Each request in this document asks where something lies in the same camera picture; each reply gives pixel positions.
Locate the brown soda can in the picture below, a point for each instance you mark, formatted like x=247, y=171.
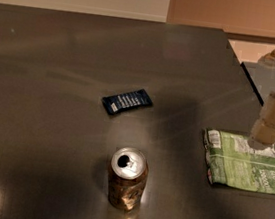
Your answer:
x=127, y=176

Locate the blue rxbar blueberry bar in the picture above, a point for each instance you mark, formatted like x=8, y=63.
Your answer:
x=122, y=102

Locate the green jalapeno chip bag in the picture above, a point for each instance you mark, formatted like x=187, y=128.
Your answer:
x=232, y=162

